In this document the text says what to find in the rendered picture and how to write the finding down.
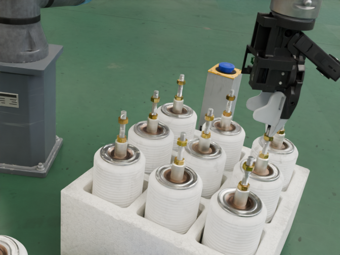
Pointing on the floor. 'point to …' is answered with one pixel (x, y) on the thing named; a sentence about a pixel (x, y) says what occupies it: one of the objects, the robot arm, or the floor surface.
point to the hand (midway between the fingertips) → (274, 128)
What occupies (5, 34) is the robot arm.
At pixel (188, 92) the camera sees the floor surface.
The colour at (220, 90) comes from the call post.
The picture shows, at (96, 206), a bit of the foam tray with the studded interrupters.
